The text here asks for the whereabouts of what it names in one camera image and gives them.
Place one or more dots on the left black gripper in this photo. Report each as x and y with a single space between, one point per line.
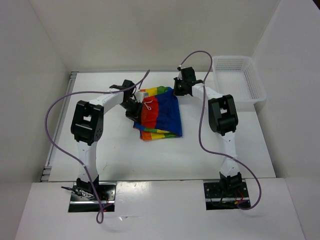
135 116

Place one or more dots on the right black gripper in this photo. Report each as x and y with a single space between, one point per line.
176 91

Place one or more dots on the rainbow striped shorts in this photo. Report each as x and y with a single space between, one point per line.
160 116

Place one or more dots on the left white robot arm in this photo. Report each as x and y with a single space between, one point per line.
88 124

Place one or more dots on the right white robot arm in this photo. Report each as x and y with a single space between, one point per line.
222 120

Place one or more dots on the white plastic basket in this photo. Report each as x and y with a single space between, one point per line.
239 77

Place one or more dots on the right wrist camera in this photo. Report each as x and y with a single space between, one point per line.
181 74

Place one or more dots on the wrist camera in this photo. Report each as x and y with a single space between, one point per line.
140 95
181 74

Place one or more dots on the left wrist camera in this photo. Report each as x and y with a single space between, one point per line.
140 95

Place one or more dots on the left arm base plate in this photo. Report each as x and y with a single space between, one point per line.
83 202

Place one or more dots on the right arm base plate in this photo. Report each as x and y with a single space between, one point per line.
215 199

